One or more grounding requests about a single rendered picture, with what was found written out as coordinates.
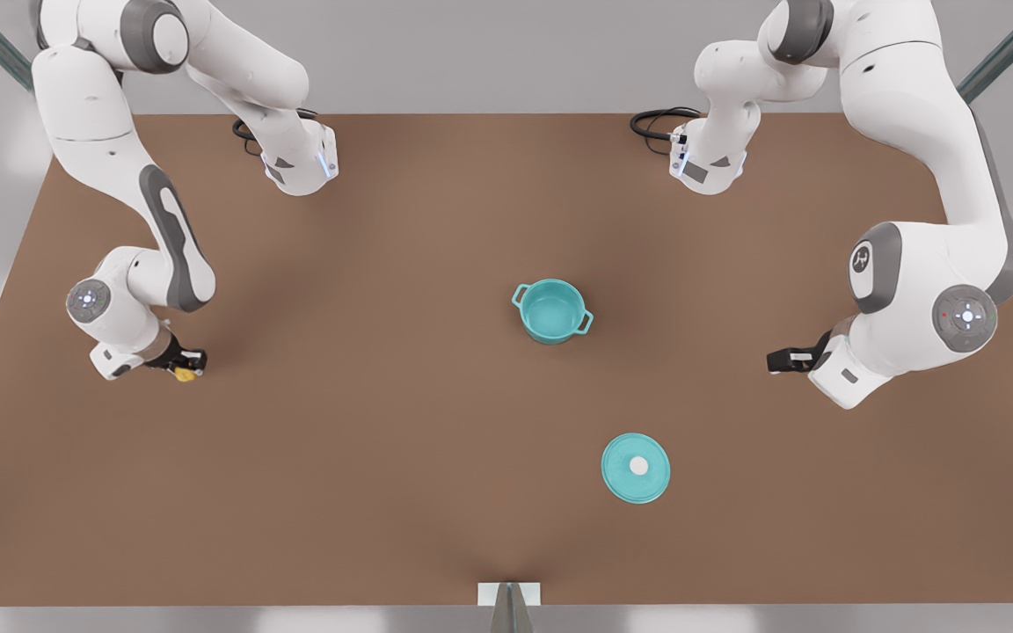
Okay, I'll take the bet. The teal pot lid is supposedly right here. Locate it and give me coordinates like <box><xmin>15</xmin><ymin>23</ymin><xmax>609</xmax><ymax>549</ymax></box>
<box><xmin>601</xmin><ymin>433</ymin><xmax>672</xmax><ymax>505</ymax></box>

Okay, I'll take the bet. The teal pot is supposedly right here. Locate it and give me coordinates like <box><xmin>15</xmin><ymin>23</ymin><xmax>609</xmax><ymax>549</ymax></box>
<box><xmin>512</xmin><ymin>279</ymin><xmax>595</xmax><ymax>346</ymax></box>

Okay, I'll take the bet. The black cable loop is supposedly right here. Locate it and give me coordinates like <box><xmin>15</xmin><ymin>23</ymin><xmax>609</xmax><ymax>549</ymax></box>
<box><xmin>232</xmin><ymin>107</ymin><xmax>321</xmax><ymax>157</ymax></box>
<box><xmin>630</xmin><ymin>107</ymin><xmax>706</xmax><ymax>156</ymax></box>

